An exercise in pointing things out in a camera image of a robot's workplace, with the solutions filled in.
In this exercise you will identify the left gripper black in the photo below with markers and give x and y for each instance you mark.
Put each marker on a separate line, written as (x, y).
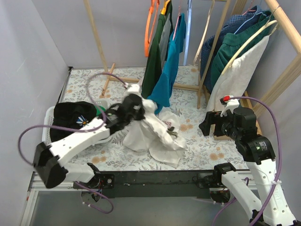
(135, 108)

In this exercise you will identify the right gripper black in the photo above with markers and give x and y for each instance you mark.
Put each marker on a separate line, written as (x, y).
(212, 123)

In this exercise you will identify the white t shirt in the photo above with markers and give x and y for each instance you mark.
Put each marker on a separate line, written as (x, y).
(158, 134)

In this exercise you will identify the black daisy t shirt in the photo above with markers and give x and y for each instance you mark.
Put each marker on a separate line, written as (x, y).
(74, 115)

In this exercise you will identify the orange plastic hanger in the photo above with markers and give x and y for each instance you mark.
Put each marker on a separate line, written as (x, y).
(153, 10)

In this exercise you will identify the beige wooden hanger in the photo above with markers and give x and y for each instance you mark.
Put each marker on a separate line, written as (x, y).
(204, 33)

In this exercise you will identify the light blue hanger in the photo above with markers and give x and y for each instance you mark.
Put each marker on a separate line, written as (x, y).
(188, 26)

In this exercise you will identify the bright green t shirt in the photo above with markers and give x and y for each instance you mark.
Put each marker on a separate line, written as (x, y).
(99, 109)

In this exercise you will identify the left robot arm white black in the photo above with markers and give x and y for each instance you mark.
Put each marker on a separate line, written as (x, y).
(51, 162)

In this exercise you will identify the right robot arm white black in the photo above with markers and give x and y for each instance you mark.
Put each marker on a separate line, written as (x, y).
(270, 207)

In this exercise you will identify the teal blue t shirt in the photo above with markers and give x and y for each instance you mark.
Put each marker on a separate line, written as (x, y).
(162, 91)

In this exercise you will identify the dark green raglan shirt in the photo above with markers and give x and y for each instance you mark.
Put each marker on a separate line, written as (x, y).
(158, 51)

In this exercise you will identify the yellow plastic hanger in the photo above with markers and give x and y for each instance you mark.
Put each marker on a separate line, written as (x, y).
(165, 5)

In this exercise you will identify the cream plastic hanger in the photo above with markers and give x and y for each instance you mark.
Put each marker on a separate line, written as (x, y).
(229, 64)

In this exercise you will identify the floral table cloth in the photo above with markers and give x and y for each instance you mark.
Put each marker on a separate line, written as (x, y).
(202, 153)

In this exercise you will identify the white garment right rack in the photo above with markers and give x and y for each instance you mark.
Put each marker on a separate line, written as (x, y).
(237, 77)

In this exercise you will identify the teal green garment right rack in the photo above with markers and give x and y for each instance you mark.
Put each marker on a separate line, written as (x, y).
(231, 43)

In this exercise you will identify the wooden clothes rack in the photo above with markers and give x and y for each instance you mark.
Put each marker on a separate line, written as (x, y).
(121, 27)

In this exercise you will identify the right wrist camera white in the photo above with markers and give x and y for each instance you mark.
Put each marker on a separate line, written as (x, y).
(230, 103)

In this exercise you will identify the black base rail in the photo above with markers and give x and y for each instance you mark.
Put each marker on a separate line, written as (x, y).
(169, 183)

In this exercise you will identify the pink wire hanger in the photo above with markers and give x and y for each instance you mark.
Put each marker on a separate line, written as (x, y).
(176, 23)

